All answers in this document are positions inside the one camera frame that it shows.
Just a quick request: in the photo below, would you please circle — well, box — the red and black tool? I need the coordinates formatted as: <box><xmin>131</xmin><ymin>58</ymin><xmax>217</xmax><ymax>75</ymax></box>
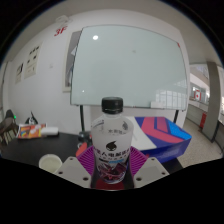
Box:
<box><xmin>75</xmin><ymin>131</ymin><xmax>93</xmax><ymax>158</ymax></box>

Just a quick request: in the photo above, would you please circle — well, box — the colourful flat box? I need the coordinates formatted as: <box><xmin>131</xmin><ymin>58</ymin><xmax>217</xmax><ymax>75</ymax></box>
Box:
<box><xmin>17</xmin><ymin>123</ymin><xmax>47</xmax><ymax>140</ymax></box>

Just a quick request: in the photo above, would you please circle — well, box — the small white box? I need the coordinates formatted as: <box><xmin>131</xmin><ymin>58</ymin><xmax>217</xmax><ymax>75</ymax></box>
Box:
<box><xmin>40</xmin><ymin>126</ymin><xmax>60</xmax><ymax>137</ymax></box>

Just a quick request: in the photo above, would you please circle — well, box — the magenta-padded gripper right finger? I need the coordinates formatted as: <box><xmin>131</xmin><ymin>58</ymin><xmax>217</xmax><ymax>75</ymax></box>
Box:
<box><xmin>127</xmin><ymin>145</ymin><xmax>171</xmax><ymax>190</ymax></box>

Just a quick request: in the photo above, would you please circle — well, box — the small white wall poster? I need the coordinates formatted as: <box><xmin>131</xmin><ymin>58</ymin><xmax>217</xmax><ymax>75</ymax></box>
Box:
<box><xmin>14</xmin><ymin>62</ymin><xmax>24</xmax><ymax>84</ymax></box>

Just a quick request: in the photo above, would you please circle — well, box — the red and white hanging sign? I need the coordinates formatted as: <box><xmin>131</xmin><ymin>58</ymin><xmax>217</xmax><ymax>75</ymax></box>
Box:
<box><xmin>193</xmin><ymin>89</ymin><xmax>203</xmax><ymax>101</ymax></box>

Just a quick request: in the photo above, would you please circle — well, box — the dark chair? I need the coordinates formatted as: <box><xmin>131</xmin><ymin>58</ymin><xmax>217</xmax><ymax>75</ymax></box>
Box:
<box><xmin>4</xmin><ymin>109</ymin><xmax>16</xmax><ymax>122</ymax></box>

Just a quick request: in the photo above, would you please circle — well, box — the red floor cabinet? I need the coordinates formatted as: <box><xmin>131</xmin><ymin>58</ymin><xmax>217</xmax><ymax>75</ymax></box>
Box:
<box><xmin>199</xmin><ymin>111</ymin><xmax>208</xmax><ymax>130</ymax></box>

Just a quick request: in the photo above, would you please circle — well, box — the white mug with yellow handle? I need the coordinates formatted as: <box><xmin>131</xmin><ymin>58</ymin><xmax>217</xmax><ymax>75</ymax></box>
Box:
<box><xmin>38</xmin><ymin>153</ymin><xmax>64</xmax><ymax>174</ymax></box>

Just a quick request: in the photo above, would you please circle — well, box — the blue red white cardboard box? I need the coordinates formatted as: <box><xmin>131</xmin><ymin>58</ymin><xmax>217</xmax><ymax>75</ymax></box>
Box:
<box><xmin>131</xmin><ymin>115</ymin><xmax>193</xmax><ymax>164</ymax></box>

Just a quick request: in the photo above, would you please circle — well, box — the flat round red coaster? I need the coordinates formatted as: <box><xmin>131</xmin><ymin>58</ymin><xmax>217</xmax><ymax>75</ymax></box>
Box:
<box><xmin>94</xmin><ymin>180</ymin><xmax>130</xmax><ymax>192</ymax></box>

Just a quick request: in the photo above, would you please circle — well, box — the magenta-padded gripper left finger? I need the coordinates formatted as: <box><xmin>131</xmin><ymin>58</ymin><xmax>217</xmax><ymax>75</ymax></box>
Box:
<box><xmin>54</xmin><ymin>144</ymin><xmax>98</xmax><ymax>190</ymax></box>

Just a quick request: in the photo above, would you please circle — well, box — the large white wall poster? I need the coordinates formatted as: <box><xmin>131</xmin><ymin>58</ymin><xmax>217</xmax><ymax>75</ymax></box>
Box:
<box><xmin>23</xmin><ymin>44</ymin><xmax>42</xmax><ymax>79</ymax></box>

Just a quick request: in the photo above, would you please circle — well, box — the whiteboard on black stand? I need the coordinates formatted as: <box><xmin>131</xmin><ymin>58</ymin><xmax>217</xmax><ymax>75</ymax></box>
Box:
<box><xmin>69</xmin><ymin>23</ymin><xmax>188</xmax><ymax>134</ymax></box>

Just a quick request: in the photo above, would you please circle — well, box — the grey notice board with papers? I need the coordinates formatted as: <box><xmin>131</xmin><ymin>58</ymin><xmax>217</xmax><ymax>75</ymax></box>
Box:
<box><xmin>62</xmin><ymin>30</ymin><xmax>82</xmax><ymax>93</ymax></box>

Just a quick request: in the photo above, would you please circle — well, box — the clear bottle with black cap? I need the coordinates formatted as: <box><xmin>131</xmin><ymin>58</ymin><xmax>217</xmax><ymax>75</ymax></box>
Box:
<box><xmin>90</xmin><ymin>96</ymin><xmax>135</xmax><ymax>186</ymax></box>

